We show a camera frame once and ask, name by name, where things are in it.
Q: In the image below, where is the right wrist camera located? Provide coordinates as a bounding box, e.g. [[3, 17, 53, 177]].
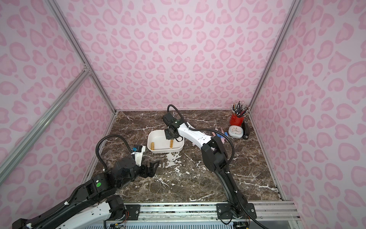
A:
[[162, 113, 176, 126]]

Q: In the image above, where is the black object behind clock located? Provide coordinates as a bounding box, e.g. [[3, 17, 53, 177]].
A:
[[241, 121, 250, 140]]

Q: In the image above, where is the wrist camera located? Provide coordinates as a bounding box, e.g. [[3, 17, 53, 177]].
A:
[[132, 145, 146, 167], [162, 113, 176, 126]]

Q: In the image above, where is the white plastic storage box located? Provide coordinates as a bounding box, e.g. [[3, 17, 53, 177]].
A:
[[147, 130, 185, 154]]

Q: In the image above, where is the red pen holder cup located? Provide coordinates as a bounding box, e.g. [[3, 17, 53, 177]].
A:
[[229, 114, 245, 127]]

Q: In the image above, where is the bundle of pens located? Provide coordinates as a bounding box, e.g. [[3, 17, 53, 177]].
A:
[[231, 101, 251, 118]]

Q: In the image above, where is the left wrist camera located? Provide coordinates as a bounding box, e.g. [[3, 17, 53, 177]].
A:
[[132, 145, 146, 167]]

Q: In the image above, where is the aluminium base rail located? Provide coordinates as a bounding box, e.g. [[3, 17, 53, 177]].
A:
[[82, 201, 301, 229]]

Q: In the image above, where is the white round alarm clock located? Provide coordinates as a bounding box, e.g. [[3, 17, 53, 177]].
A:
[[228, 125, 244, 139]]

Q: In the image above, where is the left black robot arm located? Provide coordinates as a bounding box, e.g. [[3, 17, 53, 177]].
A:
[[12, 134, 160, 229]]

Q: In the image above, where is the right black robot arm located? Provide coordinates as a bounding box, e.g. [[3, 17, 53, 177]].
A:
[[162, 104, 248, 218]]

